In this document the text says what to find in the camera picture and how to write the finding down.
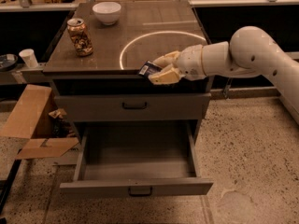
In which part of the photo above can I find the brown cardboard box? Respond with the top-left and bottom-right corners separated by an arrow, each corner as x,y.
0,84 -> 78,160

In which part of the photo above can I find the black drawer handle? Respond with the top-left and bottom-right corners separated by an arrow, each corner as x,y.
121,102 -> 148,110
128,187 -> 152,197

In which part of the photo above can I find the gold soda can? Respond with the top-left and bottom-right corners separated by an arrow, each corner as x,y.
67,18 -> 93,57

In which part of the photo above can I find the grey drawer cabinet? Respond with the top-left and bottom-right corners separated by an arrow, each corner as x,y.
44,1 -> 212,137

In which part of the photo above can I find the black lower drawer handle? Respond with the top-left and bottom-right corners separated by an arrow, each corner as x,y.
128,187 -> 152,197

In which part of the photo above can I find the blue rxbar blueberry wrapper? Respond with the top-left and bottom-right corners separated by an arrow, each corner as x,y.
138,61 -> 162,77

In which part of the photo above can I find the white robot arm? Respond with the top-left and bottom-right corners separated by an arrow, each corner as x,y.
149,26 -> 299,120

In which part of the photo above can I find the closed grey upper drawer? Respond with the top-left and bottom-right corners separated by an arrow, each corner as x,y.
55,93 -> 210,122

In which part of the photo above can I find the white paper cup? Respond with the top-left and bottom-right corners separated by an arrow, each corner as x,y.
19,49 -> 38,68

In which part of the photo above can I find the dark round dish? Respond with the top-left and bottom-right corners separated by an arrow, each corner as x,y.
0,54 -> 18,72

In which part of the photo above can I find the black upper drawer handle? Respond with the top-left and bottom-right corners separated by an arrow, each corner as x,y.
121,102 -> 148,110

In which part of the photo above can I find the white ceramic bowl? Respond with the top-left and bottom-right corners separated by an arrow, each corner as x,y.
93,2 -> 121,25

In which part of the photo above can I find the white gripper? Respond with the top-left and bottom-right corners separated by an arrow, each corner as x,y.
149,45 -> 206,85

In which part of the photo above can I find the black floor bar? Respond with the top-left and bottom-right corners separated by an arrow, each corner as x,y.
0,160 -> 21,214

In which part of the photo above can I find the open grey lower drawer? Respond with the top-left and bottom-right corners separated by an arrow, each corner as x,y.
60,120 -> 213,198

